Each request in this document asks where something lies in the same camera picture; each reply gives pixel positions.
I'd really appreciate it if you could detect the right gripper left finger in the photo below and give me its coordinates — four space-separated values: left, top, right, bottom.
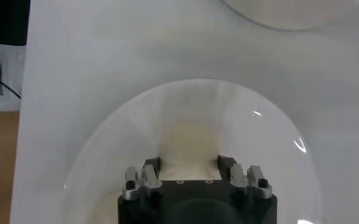
123 156 163 201

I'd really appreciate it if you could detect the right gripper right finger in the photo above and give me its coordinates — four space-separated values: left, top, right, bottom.
217 155 273 199

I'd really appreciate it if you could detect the white steamed baozi bun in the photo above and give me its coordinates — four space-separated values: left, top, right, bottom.
157 118 224 181

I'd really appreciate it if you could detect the white grey robot base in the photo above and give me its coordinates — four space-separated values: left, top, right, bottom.
0 42 26 112

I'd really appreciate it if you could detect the round white plate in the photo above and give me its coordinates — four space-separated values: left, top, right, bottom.
60 78 323 224

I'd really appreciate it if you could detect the cream electric cooker base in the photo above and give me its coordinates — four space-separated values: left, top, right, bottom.
220 0 359 32

